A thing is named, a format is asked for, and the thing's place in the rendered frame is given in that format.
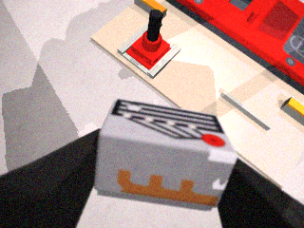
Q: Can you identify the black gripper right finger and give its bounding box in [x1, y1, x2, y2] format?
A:
[218, 158, 304, 228]

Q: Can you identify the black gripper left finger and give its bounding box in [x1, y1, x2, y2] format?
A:
[0, 128, 101, 228]

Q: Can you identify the red flat rectangular plate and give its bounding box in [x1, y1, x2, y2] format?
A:
[165, 0, 304, 95]

